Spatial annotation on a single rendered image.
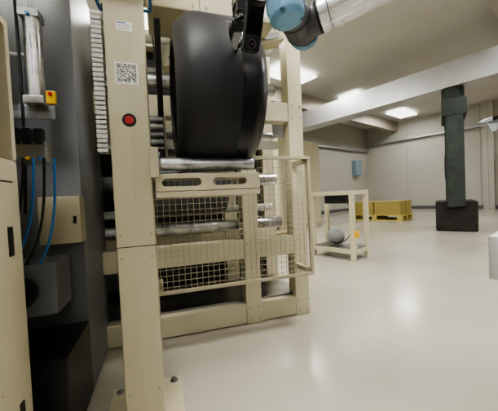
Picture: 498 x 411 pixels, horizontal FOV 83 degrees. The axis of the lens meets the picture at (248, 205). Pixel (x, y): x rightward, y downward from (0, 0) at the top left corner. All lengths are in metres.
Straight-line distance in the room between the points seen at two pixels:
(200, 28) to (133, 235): 0.71
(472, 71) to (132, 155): 6.14
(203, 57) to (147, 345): 0.98
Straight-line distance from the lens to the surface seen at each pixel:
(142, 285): 1.10
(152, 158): 0.95
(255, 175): 1.02
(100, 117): 1.12
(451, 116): 6.26
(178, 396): 1.35
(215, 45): 1.00
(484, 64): 6.59
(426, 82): 6.80
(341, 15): 0.80
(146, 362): 1.21
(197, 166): 1.00
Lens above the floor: 0.77
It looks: 2 degrees down
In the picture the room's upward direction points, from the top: 3 degrees counter-clockwise
